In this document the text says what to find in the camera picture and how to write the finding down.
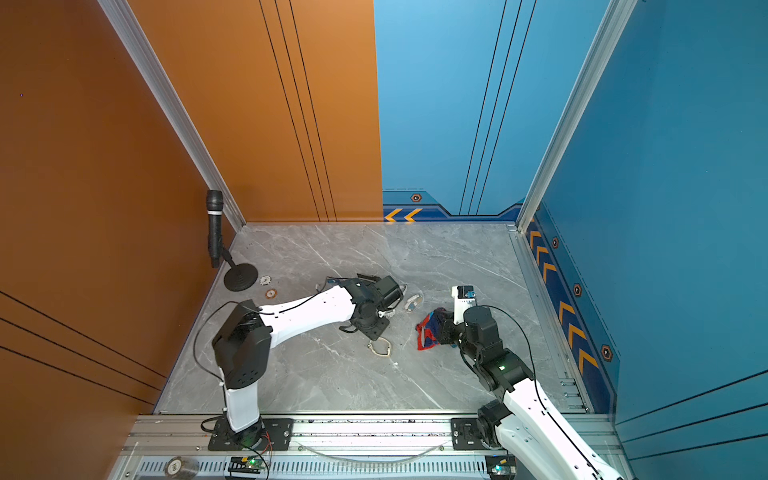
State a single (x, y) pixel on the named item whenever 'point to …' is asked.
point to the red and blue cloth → (427, 333)
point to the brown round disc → (271, 293)
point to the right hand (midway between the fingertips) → (438, 313)
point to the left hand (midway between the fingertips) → (376, 324)
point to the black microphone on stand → (241, 277)
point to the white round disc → (265, 280)
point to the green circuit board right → (502, 466)
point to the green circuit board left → (245, 464)
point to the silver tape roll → (182, 468)
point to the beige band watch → (387, 354)
